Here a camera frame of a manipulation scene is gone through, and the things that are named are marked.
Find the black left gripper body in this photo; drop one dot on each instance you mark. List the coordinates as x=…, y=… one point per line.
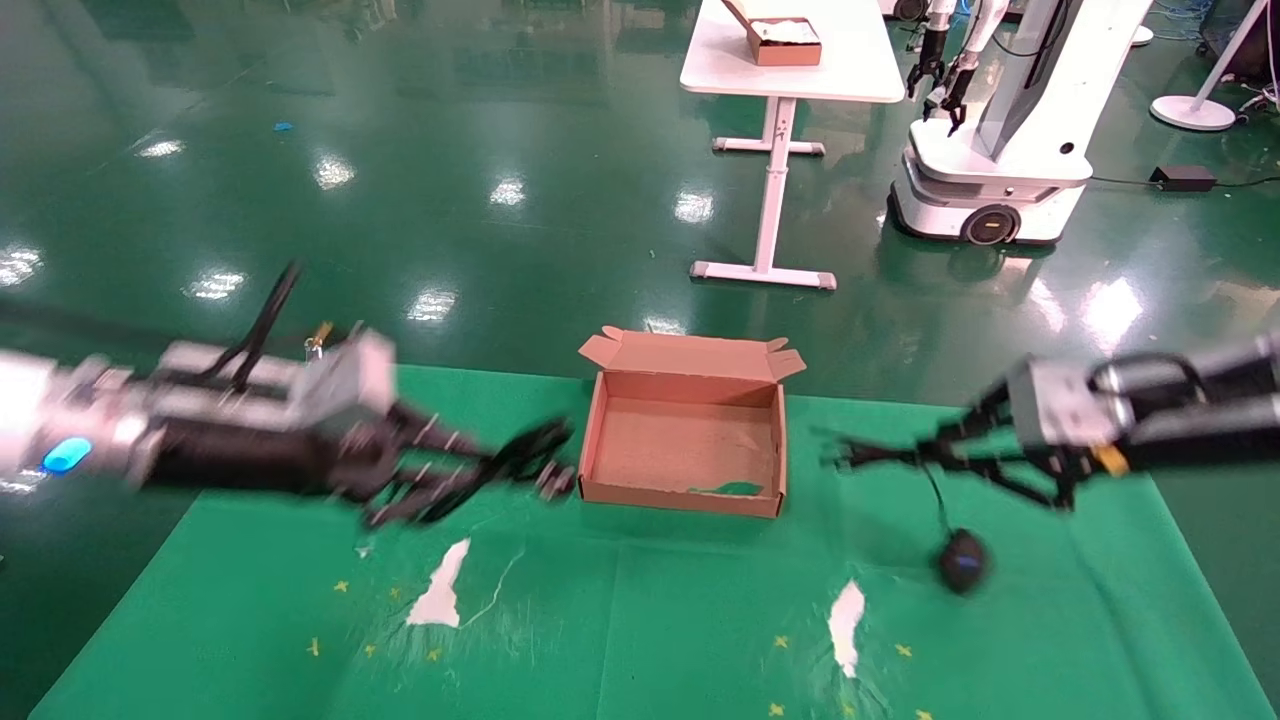
x=250, y=460

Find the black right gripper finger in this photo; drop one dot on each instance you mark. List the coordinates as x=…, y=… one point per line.
x=1030, y=485
x=900, y=450

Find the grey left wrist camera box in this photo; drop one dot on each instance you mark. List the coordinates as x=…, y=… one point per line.
x=345, y=385

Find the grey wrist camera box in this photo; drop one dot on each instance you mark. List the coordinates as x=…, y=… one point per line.
x=1060, y=405
x=345, y=385

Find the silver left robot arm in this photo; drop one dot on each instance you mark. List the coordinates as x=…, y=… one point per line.
x=60, y=420

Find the black power adapter brick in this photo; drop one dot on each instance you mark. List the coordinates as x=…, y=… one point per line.
x=1183, y=179

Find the open brown cardboard box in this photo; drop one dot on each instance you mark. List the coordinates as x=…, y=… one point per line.
x=690, y=355

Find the white pedestal table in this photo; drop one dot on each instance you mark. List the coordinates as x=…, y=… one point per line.
x=790, y=60

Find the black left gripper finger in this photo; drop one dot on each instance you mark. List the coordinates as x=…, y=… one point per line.
x=430, y=498
x=440, y=440

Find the white wheeled robot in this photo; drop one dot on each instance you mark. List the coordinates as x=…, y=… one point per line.
x=1020, y=150

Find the white floor stand round base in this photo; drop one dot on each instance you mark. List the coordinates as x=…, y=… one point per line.
x=1195, y=112

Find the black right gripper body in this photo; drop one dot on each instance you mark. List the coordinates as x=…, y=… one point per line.
x=1200, y=435

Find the small brown box white contents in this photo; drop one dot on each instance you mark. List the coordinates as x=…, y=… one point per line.
x=785, y=45

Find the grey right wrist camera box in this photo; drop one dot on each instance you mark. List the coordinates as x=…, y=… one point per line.
x=1060, y=405

